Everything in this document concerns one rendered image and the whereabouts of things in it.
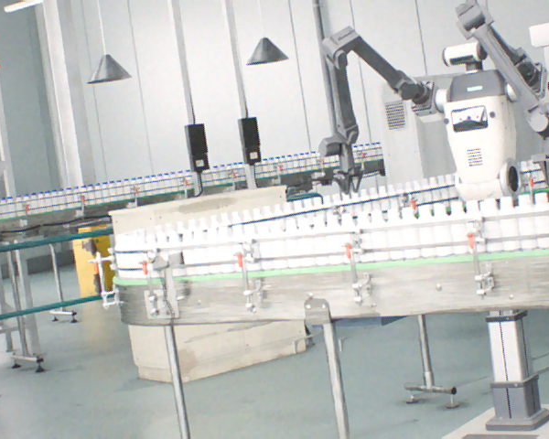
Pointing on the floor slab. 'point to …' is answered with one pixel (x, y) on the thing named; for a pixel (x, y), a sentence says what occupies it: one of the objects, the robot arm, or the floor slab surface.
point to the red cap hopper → (15, 201)
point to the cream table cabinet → (284, 337)
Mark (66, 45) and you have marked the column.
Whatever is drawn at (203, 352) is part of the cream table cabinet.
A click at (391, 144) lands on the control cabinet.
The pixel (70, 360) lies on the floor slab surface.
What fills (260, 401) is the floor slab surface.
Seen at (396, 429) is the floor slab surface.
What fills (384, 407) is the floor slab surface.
